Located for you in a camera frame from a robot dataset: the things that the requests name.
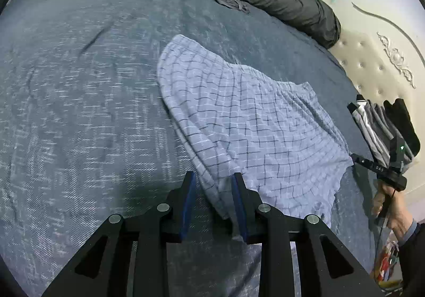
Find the person's right forearm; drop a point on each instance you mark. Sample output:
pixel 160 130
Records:
pixel 413 247

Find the stack of folded clothes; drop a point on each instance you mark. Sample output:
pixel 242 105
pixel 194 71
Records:
pixel 378 131

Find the colourful bag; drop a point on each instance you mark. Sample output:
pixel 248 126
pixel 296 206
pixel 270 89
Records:
pixel 386 263

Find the cream tufted headboard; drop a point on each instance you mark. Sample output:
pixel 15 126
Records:
pixel 375 61

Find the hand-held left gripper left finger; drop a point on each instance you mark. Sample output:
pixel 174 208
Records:
pixel 188 204

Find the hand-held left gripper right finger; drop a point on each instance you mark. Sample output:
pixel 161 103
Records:
pixel 238 207

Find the person's right hand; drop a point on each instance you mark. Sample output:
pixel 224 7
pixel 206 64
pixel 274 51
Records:
pixel 400 214

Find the light blue plaid shorts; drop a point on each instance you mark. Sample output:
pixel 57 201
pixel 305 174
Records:
pixel 259 124

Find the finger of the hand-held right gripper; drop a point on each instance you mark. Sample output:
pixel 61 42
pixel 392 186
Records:
pixel 363 162

